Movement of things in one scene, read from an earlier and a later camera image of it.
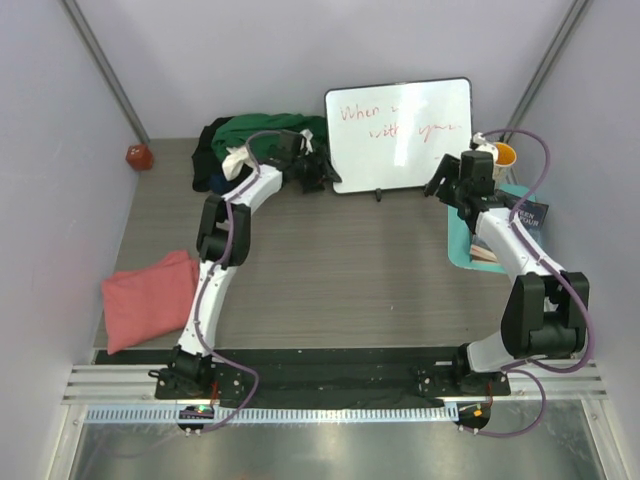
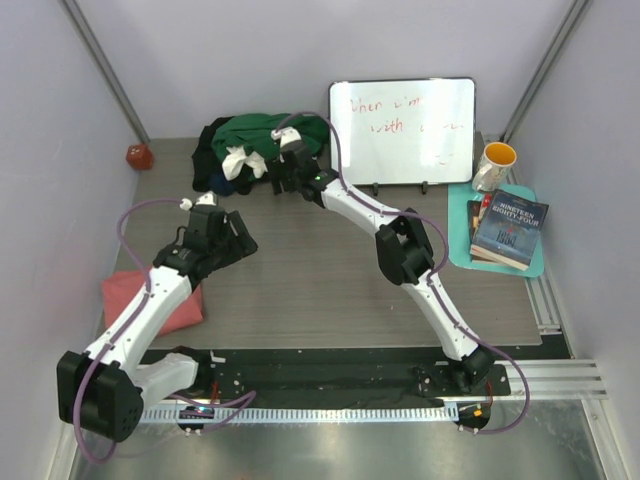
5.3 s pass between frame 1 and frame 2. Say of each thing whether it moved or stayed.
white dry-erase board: stayed
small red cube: stayed
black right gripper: moved
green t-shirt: stayed
